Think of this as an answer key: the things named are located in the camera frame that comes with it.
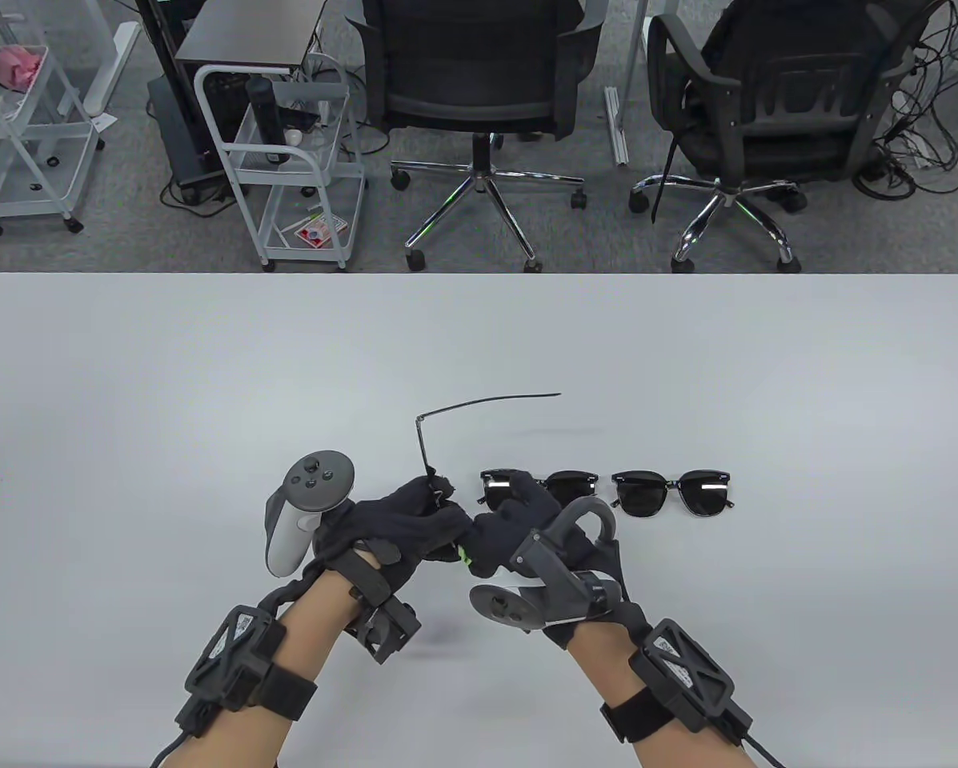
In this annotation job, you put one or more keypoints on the dark side table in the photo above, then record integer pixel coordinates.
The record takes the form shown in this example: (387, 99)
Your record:
(246, 36)

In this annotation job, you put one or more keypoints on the small black device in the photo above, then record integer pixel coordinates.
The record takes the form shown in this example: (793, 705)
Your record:
(302, 120)

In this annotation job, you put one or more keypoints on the white power strip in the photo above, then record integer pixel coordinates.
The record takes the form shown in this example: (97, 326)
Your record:
(919, 152)

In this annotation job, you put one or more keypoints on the person's right hand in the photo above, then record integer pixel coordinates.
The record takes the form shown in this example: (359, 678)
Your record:
(527, 528)

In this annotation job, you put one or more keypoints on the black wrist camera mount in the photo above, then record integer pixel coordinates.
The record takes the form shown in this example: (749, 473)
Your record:
(382, 624)

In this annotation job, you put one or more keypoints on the black thick-framed sunglasses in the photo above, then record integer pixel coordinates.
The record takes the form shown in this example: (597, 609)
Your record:
(671, 492)

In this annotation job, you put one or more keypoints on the pink cloth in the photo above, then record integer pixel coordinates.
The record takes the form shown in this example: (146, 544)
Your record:
(10, 64)

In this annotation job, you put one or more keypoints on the person's left hand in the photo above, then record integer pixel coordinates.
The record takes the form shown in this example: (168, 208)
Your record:
(398, 528)

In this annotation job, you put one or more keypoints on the red white packet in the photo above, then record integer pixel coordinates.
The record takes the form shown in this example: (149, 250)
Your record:
(318, 232)

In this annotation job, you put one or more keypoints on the black bottle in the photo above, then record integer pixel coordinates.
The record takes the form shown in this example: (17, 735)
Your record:
(264, 112)

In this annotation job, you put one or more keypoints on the black sunglasses gold metal bridge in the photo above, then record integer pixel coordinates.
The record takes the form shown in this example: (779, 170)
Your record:
(438, 488)

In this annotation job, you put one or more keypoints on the grey VR controller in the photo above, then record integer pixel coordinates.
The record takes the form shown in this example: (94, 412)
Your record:
(318, 484)
(551, 576)

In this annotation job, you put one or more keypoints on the black thin-armed sunglasses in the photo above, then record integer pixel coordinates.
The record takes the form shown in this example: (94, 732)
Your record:
(507, 484)

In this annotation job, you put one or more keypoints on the black office chair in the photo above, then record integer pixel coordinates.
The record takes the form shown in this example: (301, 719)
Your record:
(478, 104)
(767, 144)

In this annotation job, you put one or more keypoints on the white mesh utility cart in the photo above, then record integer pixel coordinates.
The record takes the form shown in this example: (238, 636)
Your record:
(30, 164)

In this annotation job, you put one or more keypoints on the black sensor box white label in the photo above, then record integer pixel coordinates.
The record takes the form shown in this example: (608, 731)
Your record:
(230, 664)

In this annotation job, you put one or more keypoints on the black computer tower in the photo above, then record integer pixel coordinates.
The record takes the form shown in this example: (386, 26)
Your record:
(176, 136)

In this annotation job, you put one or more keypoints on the black wrist sensor box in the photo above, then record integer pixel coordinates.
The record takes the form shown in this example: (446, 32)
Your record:
(683, 672)

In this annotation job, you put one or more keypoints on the white desk leg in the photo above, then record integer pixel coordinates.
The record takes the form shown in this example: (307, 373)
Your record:
(616, 128)
(110, 72)

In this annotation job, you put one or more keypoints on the green cleaning cloth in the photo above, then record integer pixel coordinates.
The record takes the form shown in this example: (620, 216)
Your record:
(466, 558)

